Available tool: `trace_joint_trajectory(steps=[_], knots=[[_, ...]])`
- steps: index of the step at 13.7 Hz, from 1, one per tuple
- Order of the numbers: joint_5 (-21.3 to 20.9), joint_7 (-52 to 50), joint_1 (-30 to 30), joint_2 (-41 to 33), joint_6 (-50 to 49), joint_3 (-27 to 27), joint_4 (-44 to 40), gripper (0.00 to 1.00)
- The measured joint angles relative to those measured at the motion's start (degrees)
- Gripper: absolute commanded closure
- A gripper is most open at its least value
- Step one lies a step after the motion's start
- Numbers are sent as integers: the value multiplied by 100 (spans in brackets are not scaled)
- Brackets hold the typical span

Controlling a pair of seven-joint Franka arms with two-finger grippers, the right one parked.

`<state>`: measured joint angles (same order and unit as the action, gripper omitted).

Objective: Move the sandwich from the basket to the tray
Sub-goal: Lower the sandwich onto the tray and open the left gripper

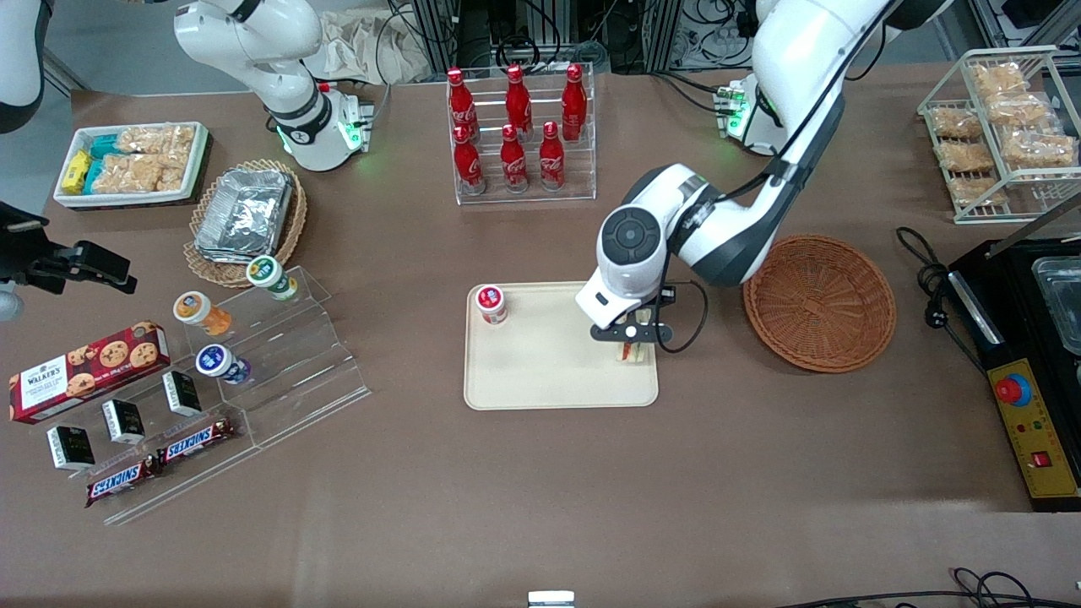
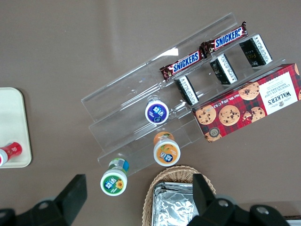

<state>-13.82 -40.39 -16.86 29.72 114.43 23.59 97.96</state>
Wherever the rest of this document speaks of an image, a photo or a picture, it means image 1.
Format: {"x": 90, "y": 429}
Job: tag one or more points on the Snickers chocolate bar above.
{"x": 196, "y": 441}
{"x": 120, "y": 483}

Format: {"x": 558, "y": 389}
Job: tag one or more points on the aluminium foil container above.
{"x": 245, "y": 211}

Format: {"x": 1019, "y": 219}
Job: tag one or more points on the cream plastic tray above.
{"x": 549, "y": 363}

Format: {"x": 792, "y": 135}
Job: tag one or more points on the triangle sandwich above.
{"x": 638, "y": 355}

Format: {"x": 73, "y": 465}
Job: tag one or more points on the yellow control box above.
{"x": 1034, "y": 439}

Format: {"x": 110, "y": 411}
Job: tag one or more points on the white rectangular snack bin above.
{"x": 198, "y": 156}

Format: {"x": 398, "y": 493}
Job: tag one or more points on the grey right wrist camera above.
{"x": 7, "y": 306}

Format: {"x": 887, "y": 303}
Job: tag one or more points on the yellow snack pack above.
{"x": 76, "y": 170}

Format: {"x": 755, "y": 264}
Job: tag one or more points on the clear acrylic stepped shelf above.
{"x": 287, "y": 371}

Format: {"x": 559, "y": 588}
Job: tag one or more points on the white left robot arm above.
{"x": 794, "y": 76}

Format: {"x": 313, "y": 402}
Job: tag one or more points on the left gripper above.
{"x": 667, "y": 299}

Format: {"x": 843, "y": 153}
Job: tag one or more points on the black countertop appliance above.
{"x": 1013, "y": 295}

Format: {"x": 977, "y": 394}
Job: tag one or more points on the teal snack pack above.
{"x": 103, "y": 145}
{"x": 93, "y": 176}

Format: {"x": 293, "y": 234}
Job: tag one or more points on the red emergency stop button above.
{"x": 1011, "y": 390}

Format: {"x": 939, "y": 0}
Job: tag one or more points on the beige cloth bag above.
{"x": 355, "y": 42}

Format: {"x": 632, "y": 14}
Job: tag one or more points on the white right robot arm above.
{"x": 279, "y": 84}

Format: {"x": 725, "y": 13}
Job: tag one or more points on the brown round wicker basket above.
{"x": 819, "y": 304}

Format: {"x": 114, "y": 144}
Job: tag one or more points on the small white device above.
{"x": 551, "y": 599}

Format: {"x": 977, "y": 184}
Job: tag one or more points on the small black white box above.
{"x": 71, "y": 447}
{"x": 181, "y": 393}
{"x": 123, "y": 421}

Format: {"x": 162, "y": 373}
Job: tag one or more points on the red Coca-Cola bottle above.
{"x": 518, "y": 100}
{"x": 551, "y": 159}
{"x": 574, "y": 100}
{"x": 513, "y": 162}
{"x": 460, "y": 100}
{"x": 467, "y": 165}

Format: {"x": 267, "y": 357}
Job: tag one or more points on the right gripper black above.
{"x": 24, "y": 253}

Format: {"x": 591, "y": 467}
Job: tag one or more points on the clear bag of crackers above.
{"x": 956, "y": 123}
{"x": 156, "y": 139}
{"x": 999, "y": 78}
{"x": 1020, "y": 108}
{"x": 980, "y": 192}
{"x": 965, "y": 156}
{"x": 139, "y": 173}
{"x": 1039, "y": 149}

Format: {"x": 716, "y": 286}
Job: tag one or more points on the red Walkers shortbread box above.
{"x": 84, "y": 371}

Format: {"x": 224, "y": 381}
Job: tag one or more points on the light wicker basket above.
{"x": 291, "y": 236}

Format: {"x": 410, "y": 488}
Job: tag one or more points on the orange gum bottle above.
{"x": 198, "y": 311}

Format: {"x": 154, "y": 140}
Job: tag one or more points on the green gum bottle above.
{"x": 268, "y": 274}

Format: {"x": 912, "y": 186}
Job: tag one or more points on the purple gum bottle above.
{"x": 220, "y": 363}

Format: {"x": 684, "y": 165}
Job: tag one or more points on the clear acrylic bottle rack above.
{"x": 583, "y": 181}

